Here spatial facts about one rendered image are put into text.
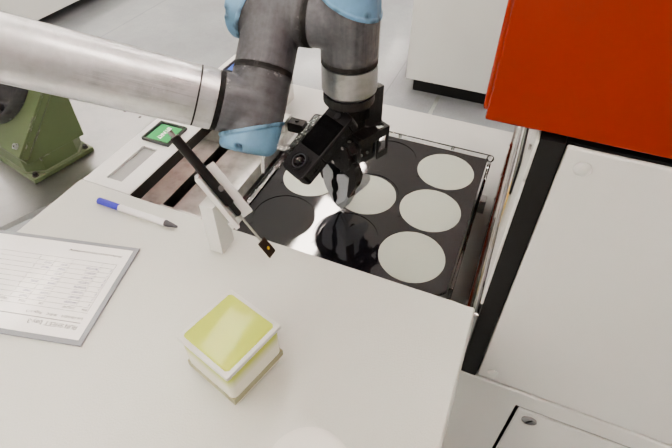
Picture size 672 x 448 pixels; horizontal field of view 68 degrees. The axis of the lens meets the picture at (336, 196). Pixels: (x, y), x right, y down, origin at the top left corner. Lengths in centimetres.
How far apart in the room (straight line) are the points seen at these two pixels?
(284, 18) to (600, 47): 36
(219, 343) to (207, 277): 16
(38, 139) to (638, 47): 100
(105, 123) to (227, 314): 81
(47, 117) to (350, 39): 69
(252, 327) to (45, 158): 72
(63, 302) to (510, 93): 56
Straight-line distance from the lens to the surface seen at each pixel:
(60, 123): 113
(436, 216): 82
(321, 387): 56
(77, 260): 74
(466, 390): 80
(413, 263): 75
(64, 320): 68
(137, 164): 88
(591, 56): 43
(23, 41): 62
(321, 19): 62
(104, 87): 61
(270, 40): 63
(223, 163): 96
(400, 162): 92
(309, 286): 63
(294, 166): 68
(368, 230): 79
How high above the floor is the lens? 147
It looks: 43 degrees down
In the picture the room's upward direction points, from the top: straight up
